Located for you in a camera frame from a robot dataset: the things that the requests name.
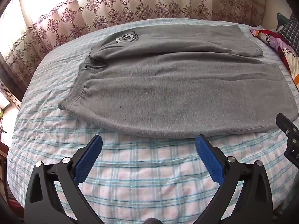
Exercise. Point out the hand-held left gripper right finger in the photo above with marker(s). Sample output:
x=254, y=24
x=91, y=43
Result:
x=209, y=159

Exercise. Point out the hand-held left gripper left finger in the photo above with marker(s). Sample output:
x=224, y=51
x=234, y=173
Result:
x=90, y=158

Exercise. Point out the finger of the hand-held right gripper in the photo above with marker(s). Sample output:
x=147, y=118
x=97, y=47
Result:
x=290, y=140

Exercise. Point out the grey pants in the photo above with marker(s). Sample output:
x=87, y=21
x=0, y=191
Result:
x=163, y=86

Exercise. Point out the plaid bed sheet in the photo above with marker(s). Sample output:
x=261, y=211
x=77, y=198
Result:
x=140, y=179

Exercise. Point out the wooden bookshelf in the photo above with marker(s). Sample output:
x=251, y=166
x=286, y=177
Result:
x=4, y=168

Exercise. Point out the colourful printed blanket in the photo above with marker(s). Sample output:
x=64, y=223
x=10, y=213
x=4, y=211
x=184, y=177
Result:
x=275, y=42

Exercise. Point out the dark plaid pillow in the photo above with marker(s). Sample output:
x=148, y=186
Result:
x=292, y=35

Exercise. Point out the dark green cloth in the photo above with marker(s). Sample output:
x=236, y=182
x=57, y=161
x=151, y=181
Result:
x=281, y=19

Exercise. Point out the patterned curtain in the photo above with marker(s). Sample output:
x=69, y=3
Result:
x=140, y=4

